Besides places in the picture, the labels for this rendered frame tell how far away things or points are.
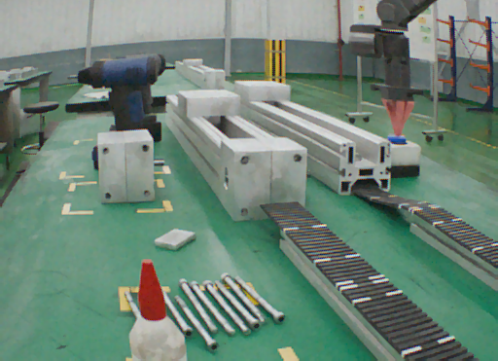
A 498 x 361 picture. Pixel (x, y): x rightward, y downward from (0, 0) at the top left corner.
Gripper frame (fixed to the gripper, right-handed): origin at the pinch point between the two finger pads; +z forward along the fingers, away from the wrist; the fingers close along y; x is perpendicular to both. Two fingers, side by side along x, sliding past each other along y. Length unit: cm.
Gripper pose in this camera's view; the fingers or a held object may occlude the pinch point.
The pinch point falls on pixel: (397, 131)
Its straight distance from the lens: 107.1
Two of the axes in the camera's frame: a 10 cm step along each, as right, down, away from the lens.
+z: -0.1, 9.7, 2.3
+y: -9.7, 0.5, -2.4
